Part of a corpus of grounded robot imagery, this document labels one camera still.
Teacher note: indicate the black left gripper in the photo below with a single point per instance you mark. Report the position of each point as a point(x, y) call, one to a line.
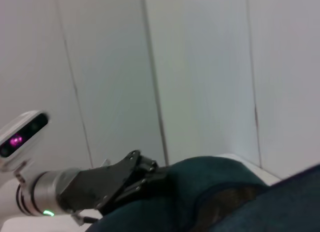
point(100, 182)

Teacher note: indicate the dark teal insulated lunch bag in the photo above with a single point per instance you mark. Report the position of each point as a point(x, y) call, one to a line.
point(225, 207)

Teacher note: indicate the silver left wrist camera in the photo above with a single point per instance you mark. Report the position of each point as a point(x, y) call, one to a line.
point(22, 137)

